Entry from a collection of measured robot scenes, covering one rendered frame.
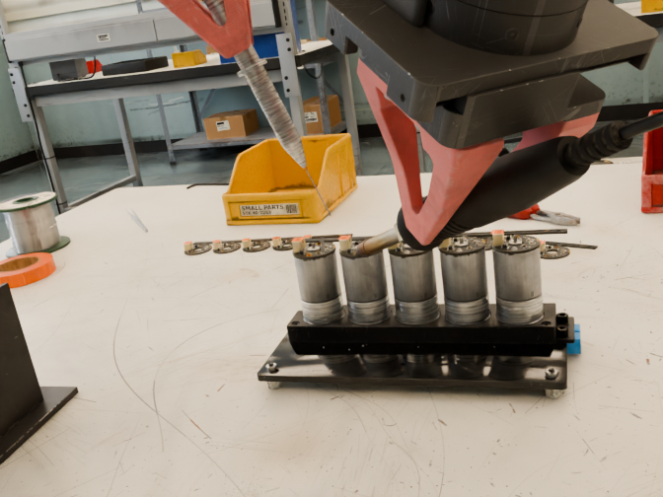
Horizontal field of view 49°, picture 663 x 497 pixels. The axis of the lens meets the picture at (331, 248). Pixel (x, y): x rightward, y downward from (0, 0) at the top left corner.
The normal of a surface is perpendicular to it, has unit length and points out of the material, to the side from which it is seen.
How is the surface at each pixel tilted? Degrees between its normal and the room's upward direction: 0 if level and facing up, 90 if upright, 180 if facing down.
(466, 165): 139
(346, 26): 90
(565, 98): 117
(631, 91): 90
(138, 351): 0
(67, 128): 90
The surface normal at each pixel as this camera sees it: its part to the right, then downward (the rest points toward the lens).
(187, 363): -0.14, -0.94
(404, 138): 0.48, 0.33
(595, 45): 0.09, -0.73
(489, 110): 0.48, 0.63
